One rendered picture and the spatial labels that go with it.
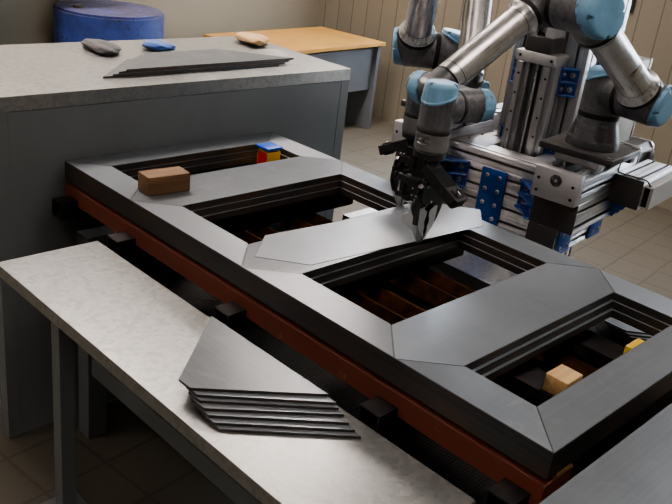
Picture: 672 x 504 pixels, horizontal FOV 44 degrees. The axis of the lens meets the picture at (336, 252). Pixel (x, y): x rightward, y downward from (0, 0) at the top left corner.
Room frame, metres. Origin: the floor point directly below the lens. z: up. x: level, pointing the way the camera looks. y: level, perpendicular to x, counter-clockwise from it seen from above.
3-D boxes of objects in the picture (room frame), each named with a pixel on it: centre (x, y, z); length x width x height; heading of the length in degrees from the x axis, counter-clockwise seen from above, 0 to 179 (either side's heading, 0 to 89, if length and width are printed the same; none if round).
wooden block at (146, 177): (2.00, 0.46, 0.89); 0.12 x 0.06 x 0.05; 132
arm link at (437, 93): (1.77, -0.18, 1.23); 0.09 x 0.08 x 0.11; 129
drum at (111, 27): (4.62, 1.40, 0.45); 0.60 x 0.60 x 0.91
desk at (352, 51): (5.84, 0.44, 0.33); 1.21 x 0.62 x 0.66; 143
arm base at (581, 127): (2.36, -0.70, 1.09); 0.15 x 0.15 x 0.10
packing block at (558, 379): (1.42, -0.48, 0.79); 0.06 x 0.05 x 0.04; 137
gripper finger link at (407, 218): (1.75, -0.16, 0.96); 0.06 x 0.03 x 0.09; 46
